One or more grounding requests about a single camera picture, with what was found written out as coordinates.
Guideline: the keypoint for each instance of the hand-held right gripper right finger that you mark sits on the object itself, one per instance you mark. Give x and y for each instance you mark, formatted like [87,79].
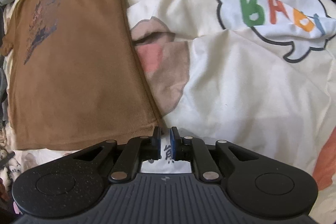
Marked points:
[173,144]

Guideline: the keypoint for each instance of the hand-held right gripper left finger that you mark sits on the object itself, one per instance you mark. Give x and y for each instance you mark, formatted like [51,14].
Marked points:
[157,144]

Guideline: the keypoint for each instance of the spotted beige cloth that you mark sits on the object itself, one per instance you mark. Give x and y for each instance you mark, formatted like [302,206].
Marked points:
[10,169]

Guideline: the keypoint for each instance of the brown printed t-shirt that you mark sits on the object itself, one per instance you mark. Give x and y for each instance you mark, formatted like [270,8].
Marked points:
[78,69]

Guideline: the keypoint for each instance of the cream bear printed blanket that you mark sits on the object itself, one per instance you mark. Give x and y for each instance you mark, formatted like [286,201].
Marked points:
[236,95]

